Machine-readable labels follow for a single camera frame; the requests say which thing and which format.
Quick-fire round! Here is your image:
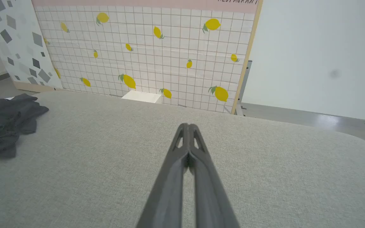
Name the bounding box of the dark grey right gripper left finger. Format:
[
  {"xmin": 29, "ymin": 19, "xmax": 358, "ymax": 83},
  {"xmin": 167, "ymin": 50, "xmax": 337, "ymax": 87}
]
[{"xmin": 136, "ymin": 123, "xmax": 190, "ymax": 228}]

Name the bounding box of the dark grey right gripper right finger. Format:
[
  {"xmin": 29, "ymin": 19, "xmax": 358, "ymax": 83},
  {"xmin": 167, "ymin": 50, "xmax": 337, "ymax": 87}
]
[{"xmin": 188, "ymin": 123, "xmax": 241, "ymax": 228}]

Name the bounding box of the white and black shirt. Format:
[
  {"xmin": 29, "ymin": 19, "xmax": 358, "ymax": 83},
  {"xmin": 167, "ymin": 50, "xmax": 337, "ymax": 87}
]
[{"xmin": 0, "ymin": 93, "xmax": 49, "ymax": 159}]

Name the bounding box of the white rectangular box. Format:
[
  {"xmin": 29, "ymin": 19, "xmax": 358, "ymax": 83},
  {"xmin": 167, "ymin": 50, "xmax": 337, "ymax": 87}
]
[{"xmin": 121, "ymin": 90, "xmax": 162, "ymax": 104}]

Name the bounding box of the grey metal panel support foot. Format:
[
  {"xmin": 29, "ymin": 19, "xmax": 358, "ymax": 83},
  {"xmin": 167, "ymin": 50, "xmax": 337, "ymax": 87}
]
[{"xmin": 235, "ymin": 60, "xmax": 253, "ymax": 117}]

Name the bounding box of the lemon print tile partition panel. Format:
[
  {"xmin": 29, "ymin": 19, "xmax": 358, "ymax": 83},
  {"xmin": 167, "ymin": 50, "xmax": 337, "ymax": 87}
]
[{"xmin": 31, "ymin": 0, "xmax": 264, "ymax": 115}]

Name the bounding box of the grey terrazzo print panel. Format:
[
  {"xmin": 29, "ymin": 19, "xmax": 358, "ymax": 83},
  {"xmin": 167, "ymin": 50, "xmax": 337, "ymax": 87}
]
[{"xmin": 0, "ymin": 0, "xmax": 63, "ymax": 93}]

